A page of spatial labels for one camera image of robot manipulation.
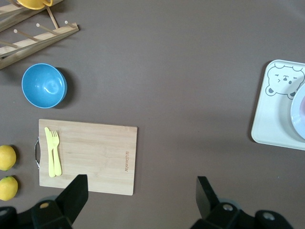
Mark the brown table mat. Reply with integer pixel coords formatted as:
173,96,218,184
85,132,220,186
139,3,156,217
0,0,305,229

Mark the cream bear print tray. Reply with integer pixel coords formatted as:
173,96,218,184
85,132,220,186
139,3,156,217
251,59,305,151

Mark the yellow plastic fork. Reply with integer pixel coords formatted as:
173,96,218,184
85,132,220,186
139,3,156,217
51,130,62,177

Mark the yellow lemon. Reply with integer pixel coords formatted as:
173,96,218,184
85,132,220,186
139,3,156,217
0,145,17,171
0,176,19,201

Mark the yellow mug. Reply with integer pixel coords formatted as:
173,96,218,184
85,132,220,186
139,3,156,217
16,0,54,10

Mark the wooden peg rack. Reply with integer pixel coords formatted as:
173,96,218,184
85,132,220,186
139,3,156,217
0,0,81,70

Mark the bamboo cutting board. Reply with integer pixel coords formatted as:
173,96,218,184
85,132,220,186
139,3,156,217
35,118,138,196

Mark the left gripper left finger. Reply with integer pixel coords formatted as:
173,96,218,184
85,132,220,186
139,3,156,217
0,174,89,229

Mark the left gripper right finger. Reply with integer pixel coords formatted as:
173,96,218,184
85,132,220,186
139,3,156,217
190,176,295,229

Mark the pale lilac round plate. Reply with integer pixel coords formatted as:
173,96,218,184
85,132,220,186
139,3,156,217
290,82,305,140

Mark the yellow plastic knife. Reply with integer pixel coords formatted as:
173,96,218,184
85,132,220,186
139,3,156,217
44,127,56,177

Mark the blue bowl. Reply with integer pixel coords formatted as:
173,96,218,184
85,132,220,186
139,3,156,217
21,63,68,109

